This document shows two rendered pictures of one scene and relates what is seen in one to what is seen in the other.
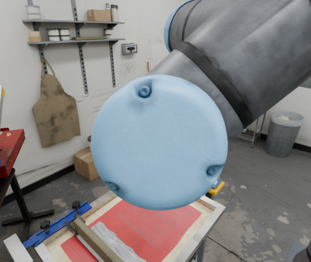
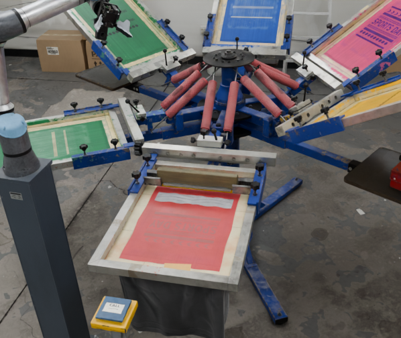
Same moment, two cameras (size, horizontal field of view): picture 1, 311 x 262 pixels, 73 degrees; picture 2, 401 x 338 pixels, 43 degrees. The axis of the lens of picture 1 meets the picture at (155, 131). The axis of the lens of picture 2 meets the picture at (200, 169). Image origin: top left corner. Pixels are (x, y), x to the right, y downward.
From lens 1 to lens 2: 2.50 m
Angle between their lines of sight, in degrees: 117
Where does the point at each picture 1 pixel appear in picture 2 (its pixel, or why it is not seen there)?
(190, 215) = (133, 249)
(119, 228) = (204, 210)
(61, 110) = not seen: outside the picture
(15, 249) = (258, 153)
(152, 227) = (170, 223)
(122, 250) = (186, 198)
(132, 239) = (183, 208)
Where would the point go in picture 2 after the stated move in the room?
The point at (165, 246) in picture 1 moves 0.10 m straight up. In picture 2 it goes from (148, 215) to (146, 197)
